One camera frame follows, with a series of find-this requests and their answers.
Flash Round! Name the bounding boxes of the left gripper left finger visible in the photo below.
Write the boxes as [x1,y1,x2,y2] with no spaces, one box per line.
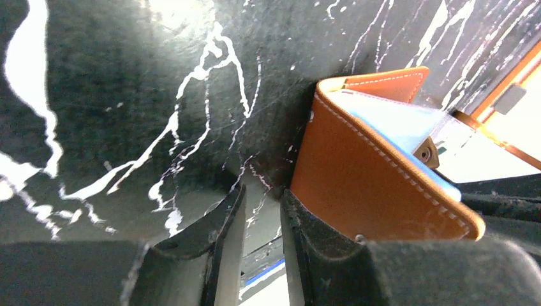
[1,186,246,305]

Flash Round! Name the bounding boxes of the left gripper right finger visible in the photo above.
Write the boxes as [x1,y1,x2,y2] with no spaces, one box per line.
[281,191,540,305]

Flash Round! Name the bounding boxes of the brown leather card holder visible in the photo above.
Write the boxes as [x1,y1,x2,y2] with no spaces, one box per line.
[290,66,485,240]

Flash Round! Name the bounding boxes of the orange wooden tiered rack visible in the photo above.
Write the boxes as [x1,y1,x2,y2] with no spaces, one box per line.
[452,39,540,170]

